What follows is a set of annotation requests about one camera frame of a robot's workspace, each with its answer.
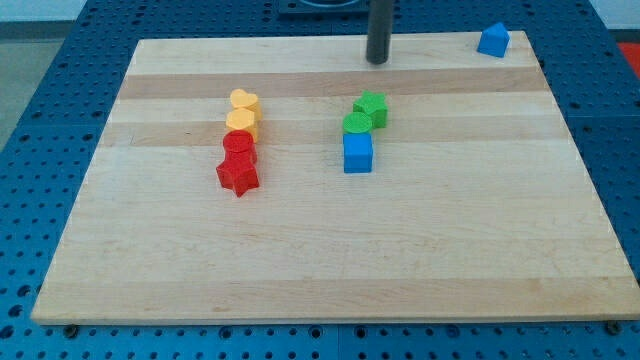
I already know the red star block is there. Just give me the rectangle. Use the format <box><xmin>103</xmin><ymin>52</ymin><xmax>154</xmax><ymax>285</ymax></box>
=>
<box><xmin>216</xmin><ymin>152</ymin><xmax>260</xmax><ymax>197</ymax></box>

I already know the green star block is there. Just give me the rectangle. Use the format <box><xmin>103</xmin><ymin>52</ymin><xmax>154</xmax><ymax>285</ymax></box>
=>
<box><xmin>352</xmin><ymin>90</ymin><xmax>388</xmax><ymax>128</ymax></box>

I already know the wooden board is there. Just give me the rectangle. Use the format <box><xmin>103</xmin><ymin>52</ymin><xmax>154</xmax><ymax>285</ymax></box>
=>
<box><xmin>31</xmin><ymin>31</ymin><xmax>639</xmax><ymax>325</ymax></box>

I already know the blue cube block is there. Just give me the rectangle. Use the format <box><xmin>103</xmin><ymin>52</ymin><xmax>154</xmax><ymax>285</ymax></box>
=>
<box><xmin>343</xmin><ymin>133</ymin><xmax>374</xmax><ymax>173</ymax></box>

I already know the green cylinder block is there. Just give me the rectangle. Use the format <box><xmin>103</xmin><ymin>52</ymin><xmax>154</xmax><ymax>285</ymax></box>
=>
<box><xmin>342</xmin><ymin>112</ymin><xmax>373</xmax><ymax>134</ymax></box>

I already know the red cylinder block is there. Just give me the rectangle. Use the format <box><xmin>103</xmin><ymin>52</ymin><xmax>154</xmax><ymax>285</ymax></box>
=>
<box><xmin>222</xmin><ymin>130</ymin><xmax>257</xmax><ymax>164</ymax></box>

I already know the yellow hexagon block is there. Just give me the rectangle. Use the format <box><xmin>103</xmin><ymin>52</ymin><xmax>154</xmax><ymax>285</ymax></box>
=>
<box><xmin>225</xmin><ymin>108</ymin><xmax>259</xmax><ymax>143</ymax></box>

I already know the yellow heart block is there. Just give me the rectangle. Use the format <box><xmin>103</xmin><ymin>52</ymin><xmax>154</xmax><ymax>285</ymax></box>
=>
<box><xmin>230</xmin><ymin>88</ymin><xmax>263</xmax><ymax>121</ymax></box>

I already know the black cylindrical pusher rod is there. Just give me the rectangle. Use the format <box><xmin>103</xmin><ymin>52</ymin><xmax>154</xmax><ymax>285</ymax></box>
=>
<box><xmin>366</xmin><ymin>0</ymin><xmax>393</xmax><ymax>65</ymax></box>

